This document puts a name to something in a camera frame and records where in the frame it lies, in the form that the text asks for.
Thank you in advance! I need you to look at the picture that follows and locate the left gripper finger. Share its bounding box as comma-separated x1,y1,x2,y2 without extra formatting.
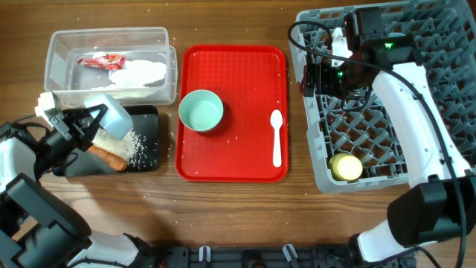
65,108,97,129
83,104,108,141

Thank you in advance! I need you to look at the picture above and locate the light blue rice bowl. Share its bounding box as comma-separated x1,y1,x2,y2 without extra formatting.
84,93,133,140

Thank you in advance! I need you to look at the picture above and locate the red snack wrapper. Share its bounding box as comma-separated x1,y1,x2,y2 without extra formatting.
77,54,125,71

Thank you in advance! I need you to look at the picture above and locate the white rice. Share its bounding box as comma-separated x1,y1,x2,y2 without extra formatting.
92,128,147,168

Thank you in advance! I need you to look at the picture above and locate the white napkin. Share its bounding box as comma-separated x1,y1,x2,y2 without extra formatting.
92,60,167,90

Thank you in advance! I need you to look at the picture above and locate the orange carrot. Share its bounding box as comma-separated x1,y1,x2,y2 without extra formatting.
88,145,127,172

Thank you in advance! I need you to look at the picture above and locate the white plastic spoon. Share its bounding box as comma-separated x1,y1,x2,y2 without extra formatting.
270,109,283,168

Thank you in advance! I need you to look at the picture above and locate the yellow plastic cup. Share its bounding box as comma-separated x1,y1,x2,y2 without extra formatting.
329,153,363,182

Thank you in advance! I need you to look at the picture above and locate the green bowl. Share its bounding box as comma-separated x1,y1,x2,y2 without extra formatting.
178,89,224,133

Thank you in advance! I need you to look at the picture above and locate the light blue plate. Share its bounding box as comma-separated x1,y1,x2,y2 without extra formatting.
387,33,406,39

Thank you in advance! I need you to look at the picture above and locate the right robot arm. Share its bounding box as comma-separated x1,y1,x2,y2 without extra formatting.
288,1,475,267

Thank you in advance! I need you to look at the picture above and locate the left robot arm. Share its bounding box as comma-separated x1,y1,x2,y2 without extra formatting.
1,104,154,267

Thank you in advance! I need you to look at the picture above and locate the black waste tray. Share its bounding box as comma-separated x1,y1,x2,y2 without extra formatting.
53,106,159,176

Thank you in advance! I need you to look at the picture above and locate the clear plastic waste bin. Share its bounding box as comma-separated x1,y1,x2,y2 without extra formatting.
44,27,178,107

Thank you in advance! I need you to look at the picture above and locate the grey dishwasher rack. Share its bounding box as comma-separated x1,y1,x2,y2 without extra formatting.
290,1,475,194

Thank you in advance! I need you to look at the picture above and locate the red serving tray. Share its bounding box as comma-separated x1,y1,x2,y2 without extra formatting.
176,45,289,183

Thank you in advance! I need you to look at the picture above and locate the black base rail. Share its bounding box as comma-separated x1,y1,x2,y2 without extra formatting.
148,243,416,268

